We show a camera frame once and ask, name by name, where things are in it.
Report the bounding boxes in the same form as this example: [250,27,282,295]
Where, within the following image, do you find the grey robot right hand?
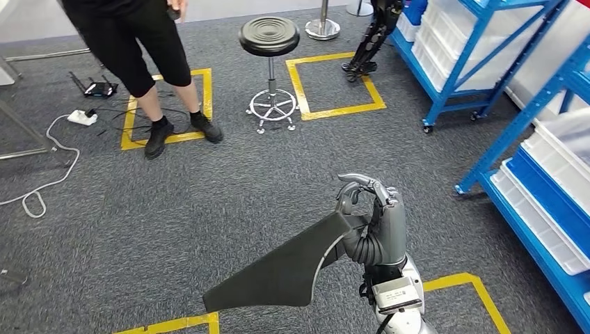
[335,173,408,267]

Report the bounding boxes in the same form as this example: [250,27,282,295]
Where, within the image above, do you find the black car part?
[202,212,369,313]

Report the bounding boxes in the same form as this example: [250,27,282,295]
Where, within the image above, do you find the blue metal shelf rack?
[454,32,590,334]
[389,0,570,134]

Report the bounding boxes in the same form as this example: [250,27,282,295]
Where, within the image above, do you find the yellow floor tape square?
[113,312,220,334]
[424,271,513,334]
[120,67,213,151]

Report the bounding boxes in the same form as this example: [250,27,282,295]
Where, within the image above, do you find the black humanoid robot leg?
[341,0,404,84]

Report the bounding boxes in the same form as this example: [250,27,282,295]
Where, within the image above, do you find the chrome stanchion base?
[345,0,375,17]
[304,0,342,41]

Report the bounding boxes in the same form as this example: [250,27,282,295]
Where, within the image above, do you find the black round stool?
[238,16,301,136]

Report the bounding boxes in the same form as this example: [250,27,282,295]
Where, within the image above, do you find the person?
[61,0,225,161]

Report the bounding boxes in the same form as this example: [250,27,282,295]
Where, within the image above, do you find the black wifi router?
[69,71,120,99]

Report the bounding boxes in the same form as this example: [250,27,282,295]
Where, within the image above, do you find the white power strip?
[66,109,99,127]

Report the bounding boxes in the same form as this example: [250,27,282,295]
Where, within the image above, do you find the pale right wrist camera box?
[371,276,424,316]

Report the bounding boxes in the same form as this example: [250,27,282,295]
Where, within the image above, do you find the black cables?
[85,92,195,137]

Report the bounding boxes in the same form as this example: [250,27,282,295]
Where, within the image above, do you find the white power cable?
[0,114,81,219]

